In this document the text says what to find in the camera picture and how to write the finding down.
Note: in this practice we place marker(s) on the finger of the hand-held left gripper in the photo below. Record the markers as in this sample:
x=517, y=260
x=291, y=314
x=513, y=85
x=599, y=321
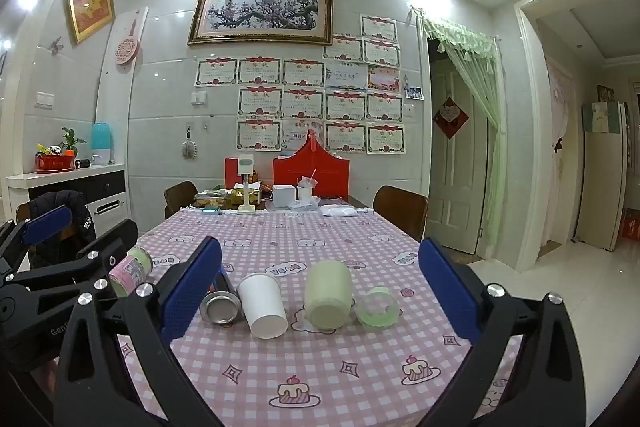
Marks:
x=47, y=223
x=110, y=243

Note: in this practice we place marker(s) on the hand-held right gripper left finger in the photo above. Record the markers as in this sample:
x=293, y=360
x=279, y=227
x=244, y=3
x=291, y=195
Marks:
x=192, y=294

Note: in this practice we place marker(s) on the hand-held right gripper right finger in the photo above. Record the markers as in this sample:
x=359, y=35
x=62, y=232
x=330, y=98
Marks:
x=450, y=297

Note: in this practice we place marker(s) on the white paper cup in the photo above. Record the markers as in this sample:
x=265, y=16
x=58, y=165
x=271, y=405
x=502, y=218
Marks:
x=263, y=307

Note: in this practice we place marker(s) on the clear green small cup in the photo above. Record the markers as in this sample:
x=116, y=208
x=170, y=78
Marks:
x=378, y=307

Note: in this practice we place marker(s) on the pale green plastic cup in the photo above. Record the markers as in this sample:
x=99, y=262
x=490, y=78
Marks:
x=326, y=299

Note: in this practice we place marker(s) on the white cup with straws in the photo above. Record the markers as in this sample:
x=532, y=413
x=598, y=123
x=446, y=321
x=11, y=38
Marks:
x=305, y=191

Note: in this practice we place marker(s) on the black jacket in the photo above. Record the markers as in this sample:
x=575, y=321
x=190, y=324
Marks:
x=57, y=209

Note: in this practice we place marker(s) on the metal can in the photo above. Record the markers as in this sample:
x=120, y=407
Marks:
x=220, y=304

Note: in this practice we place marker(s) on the pink label jar green lid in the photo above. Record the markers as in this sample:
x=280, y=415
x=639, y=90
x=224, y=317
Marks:
x=129, y=271

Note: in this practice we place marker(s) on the white and black cabinet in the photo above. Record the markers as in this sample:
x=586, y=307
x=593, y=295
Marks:
x=75, y=187

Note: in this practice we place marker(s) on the red tray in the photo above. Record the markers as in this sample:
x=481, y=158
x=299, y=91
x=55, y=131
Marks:
x=55, y=163

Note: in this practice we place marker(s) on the brown wooden chair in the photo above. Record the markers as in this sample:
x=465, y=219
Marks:
x=401, y=211
x=179, y=197

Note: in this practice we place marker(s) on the small potted plant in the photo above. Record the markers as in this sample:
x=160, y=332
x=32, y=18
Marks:
x=70, y=141

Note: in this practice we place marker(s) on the blue and white thermos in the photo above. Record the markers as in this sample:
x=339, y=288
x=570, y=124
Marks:
x=102, y=143

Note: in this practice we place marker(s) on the food tray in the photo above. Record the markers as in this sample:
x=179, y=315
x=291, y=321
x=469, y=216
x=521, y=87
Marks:
x=211, y=196

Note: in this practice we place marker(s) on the white panel door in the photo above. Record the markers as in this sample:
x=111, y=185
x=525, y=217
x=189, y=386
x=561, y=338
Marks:
x=457, y=187

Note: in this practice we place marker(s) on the hanging grey brush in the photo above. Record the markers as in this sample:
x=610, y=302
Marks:
x=189, y=150

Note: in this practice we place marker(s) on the white desk lamp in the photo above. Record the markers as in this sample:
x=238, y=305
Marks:
x=245, y=184

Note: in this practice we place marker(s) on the small red box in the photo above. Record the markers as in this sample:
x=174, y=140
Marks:
x=230, y=174

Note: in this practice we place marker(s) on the pink checked tablecloth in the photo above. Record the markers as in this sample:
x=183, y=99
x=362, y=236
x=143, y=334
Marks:
x=300, y=377

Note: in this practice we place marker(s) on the white square box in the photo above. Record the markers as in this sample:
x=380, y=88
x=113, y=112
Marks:
x=285, y=195

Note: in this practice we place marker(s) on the clear plastic bag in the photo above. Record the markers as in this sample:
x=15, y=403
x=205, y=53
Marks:
x=340, y=210

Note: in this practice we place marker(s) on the large red gift box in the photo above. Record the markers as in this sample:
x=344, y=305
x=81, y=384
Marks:
x=311, y=174

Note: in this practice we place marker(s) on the red diamond door ornament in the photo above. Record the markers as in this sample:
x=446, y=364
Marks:
x=450, y=117

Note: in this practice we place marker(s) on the white refrigerator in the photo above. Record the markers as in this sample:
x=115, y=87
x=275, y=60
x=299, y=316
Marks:
x=600, y=187

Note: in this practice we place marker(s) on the red carton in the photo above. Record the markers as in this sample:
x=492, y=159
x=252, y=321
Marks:
x=631, y=225

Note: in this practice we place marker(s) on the pink door curtain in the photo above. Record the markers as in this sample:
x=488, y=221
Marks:
x=560, y=117

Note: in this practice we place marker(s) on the green lace door curtain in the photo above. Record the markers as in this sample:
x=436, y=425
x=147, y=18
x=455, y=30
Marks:
x=470, y=77

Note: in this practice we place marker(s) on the gold framed red picture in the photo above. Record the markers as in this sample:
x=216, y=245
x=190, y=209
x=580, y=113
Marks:
x=90, y=2

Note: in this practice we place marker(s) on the framed plum blossom painting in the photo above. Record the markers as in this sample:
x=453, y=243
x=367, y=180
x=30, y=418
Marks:
x=261, y=11

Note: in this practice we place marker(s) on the white wall switch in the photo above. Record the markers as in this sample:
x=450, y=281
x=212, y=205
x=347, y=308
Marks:
x=45, y=99
x=199, y=97

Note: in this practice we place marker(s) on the butterfly wall sticker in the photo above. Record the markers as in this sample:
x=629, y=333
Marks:
x=55, y=46

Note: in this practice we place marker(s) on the pink hanging wall ornament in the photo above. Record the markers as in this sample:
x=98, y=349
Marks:
x=127, y=48

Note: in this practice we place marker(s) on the small wall photo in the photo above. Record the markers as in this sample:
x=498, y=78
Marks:
x=414, y=93

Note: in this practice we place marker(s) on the group of wall certificates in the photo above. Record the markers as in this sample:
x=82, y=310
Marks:
x=320, y=102

